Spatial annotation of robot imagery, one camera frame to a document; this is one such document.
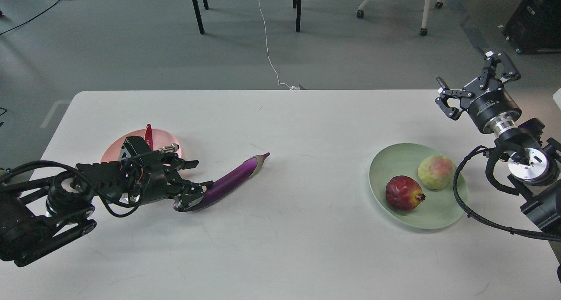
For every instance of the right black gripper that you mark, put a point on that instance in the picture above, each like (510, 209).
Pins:
(493, 105)

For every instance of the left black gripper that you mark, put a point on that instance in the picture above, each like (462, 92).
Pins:
(154, 177)

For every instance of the purple eggplant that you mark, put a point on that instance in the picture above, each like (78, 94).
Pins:
(225, 185)

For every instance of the red chili pepper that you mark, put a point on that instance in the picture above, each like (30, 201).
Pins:
(148, 136)

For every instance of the yellow green peach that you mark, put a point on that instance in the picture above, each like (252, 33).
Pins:
(436, 171)

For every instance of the red pomegranate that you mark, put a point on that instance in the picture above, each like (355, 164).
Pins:
(404, 193)

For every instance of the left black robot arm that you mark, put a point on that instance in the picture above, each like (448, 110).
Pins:
(46, 205)

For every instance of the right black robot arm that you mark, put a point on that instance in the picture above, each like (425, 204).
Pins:
(519, 163)

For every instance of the pink plate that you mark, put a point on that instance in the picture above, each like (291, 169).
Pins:
(160, 138)

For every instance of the black equipment case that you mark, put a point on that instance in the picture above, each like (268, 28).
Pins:
(535, 27)

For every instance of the green plate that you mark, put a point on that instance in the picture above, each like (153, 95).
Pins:
(440, 208)

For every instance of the black table leg left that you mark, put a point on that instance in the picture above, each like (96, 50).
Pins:
(198, 15)

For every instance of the black table leg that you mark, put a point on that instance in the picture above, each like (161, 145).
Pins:
(198, 15)
(297, 5)

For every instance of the black table leg right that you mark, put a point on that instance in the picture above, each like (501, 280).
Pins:
(297, 5)

